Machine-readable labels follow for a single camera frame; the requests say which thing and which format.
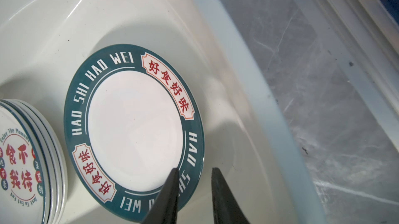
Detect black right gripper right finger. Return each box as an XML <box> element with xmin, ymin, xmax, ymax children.
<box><xmin>212</xmin><ymin>167</ymin><xmax>249</xmax><ymax>224</ymax></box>

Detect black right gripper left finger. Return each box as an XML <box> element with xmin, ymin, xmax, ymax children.
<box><xmin>142</xmin><ymin>168</ymin><xmax>179</xmax><ymax>224</ymax></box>

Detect green rim plate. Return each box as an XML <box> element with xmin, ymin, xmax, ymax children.
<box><xmin>63</xmin><ymin>44</ymin><xmax>205</xmax><ymax>223</ymax></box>

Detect green red ring plate back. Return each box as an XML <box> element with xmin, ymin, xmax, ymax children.
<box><xmin>1</xmin><ymin>99</ymin><xmax>68</xmax><ymax>224</ymax></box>

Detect white red text plate back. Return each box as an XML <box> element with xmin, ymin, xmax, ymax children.
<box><xmin>1</xmin><ymin>104</ymin><xmax>46</xmax><ymax>224</ymax></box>

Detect white plastic bin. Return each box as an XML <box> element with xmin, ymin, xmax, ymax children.
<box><xmin>1</xmin><ymin>0</ymin><xmax>326</xmax><ymax>224</ymax></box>

